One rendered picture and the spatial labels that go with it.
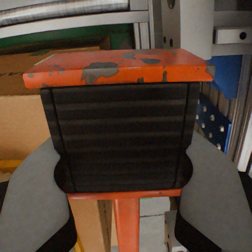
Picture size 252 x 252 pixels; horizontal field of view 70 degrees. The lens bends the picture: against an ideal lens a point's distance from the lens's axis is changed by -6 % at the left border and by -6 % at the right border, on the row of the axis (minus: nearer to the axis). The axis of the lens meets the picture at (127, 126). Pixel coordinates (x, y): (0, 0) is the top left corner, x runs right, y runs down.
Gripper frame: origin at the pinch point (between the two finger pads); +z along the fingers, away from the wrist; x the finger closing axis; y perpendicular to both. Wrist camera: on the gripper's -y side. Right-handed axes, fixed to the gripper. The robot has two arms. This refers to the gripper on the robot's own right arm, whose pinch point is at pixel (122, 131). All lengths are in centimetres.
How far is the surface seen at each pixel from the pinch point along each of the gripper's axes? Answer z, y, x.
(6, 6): 59, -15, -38
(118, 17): 46.7, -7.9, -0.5
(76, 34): 108, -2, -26
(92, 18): 46.7, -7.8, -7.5
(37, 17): 53, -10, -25
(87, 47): 54, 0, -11
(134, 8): 48.1, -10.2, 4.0
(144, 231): 110, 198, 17
